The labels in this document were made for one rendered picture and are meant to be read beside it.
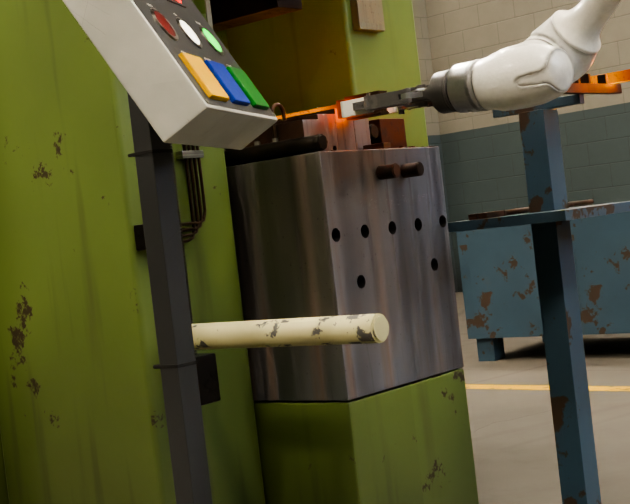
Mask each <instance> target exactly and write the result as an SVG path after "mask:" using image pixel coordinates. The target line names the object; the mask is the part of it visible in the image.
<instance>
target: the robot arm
mask: <svg viewBox="0 0 630 504"><path fill-rule="evenodd" d="M620 1H621V0H581V1H580V2H579V3H578V4H577V5H576V6H575V7H574V8H573V9H571V10H558V11H556V12H555V13H554V14H553V15H552V16H551V17H550V18H549V19H548V20H546V21H545V22H544V23H543V24H542V25H540V26H539V27H538V28H537V29H536V30H534V31H533V32H532V33H531V36H530V37H529V38H527V39H526V40H525V41H524V42H522V43H519V44H516V45H513V46H509V47H506V48H503V49H500V50H498V51H497V52H495V53H492V54H491V55H489V56H487V57H485V58H482V59H476V60H473V61H469V62H464V63H459V64H456V65H454V66H453V67H452V68H451V69H450V70H445V71H441V72H437V73H435V74H434V75H433V76H432V77H431V79H430V83H429V85H426V84H422V85H417V86H416V87H411V88H405V89H402V90H398V91H392V92H387V93H381V94H376V95H370V93H366V96H364V97H362V98H357V99H352V100H347V101H341V102H340V106H341V114H342V118H346V117H351V116H356V115H361V114H367V113H372V112H374V111H373V110H378V109H385V108H387V111H388V112H389V114H390V113H395V112H398V111H399V114H405V112H404V110H406V109H407V110H412V109H416V108H423V107H434V108H435V109H436V110H437V111H438V112H440V113H442V114H447V113H452V112H459V113H460V114H461V113H469V112H481V111H489V110H501V111H509V110H518V109H524V108H529V107H534V106H538V105H542V104H545V103H548V102H550V101H552V100H554V99H556V98H558V97H559V96H561V95H563V94H564V93H565V92H566V91H568V90H569V88H570V87H571V84H572V83H574V82H575V81H576V80H578V79H579V78H580V77H582V76H583V75H584V74H585V73H586V72H587V71H588V70H589V68H590V67H591V65H592V63H593V61H594V59H595V56H596V54H597V53H598V51H599V50H600V48H601V41H600V32H601V30H602V28H603V27H604V25H605V24H606V22H607V21H608V19H609V18H610V16H611V15H612V14H613V12H614V11H615V9H616V8H617V6H618V5H619V3H620ZM397 108H398V109H397Z"/></svg>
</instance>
